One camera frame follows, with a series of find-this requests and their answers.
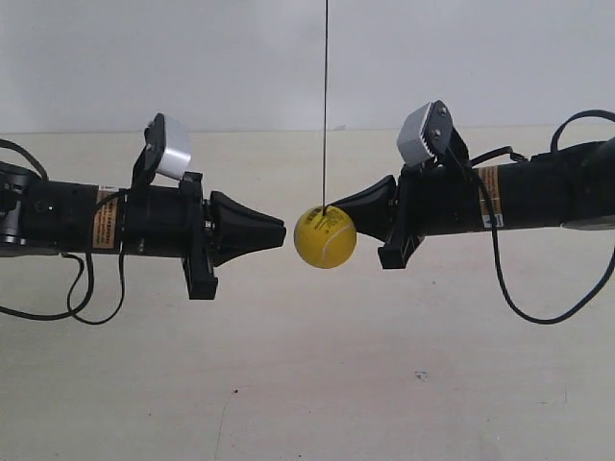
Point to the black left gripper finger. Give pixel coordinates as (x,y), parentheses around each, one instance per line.
(227,213)
(233,239)

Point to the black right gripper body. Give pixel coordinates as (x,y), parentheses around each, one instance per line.
(428,202)

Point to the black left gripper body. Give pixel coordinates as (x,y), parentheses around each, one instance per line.
(170,222)

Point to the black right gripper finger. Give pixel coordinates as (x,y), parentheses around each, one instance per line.
(371,209)

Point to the yellow tennis ball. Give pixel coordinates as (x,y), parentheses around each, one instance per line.
(325,238)

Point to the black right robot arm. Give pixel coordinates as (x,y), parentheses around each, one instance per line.
(573,187)

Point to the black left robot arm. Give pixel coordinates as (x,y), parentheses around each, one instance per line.
(40,217)

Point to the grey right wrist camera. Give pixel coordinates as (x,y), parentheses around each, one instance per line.
(429,137)

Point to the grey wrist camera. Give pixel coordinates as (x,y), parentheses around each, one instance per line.
(166,151)
(429,137)

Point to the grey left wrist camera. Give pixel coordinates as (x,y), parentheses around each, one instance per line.
(166,151)

